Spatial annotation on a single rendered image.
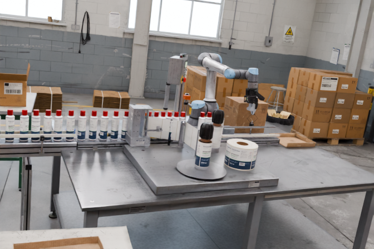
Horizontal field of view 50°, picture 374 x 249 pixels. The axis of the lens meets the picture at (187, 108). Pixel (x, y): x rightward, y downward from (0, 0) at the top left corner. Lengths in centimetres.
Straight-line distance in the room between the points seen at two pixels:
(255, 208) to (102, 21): 625
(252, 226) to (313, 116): 422
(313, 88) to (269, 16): 306
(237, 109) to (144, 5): 514
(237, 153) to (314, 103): 412
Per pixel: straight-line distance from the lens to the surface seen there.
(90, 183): 228
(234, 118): 348
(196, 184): 226
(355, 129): 720
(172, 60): 288
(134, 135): 271
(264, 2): 916
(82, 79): 829
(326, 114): 673
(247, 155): 254
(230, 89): 656
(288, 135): 372
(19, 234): 190
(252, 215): 252
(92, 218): 210
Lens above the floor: 178
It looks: 13 degrees down
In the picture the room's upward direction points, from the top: 7 degrees clockwise
